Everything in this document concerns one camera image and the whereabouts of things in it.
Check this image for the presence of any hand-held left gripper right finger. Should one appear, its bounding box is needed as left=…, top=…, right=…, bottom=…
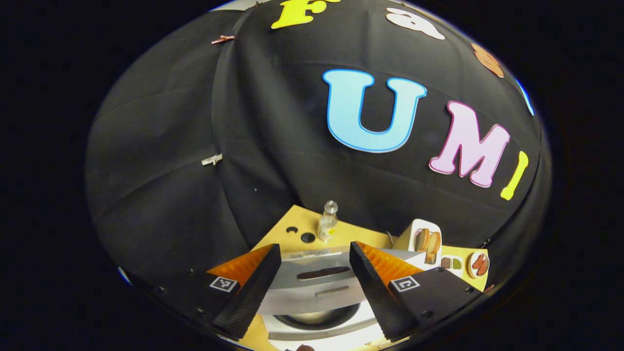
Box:
left=349, top=241, right=483, bottom=342

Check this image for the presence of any white round plate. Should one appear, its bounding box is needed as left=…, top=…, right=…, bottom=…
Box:
left=468, top=251, right=490, bottom=279

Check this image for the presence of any white rice cooker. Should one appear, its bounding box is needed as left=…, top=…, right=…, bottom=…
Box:
left=257, top=246, right=425, bottom=351

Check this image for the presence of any white toaster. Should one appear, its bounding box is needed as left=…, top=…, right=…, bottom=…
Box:
left=393, top=219, right=443, bottom=271

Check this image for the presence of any black backdrop cloth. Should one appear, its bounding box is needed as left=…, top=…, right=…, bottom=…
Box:
left=84, top=0, right=551, bottom=303

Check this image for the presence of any white divided bean dish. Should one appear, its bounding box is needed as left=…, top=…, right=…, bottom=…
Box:
left=440, top=255, right=464, bottom=277

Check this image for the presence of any small glass bottle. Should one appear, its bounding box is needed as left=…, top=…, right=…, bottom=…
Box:
left=317, top=200, right=339, bottom=242

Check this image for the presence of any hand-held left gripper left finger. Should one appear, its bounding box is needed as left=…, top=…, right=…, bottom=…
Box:
left=141, top=244, right=282, bottom=341

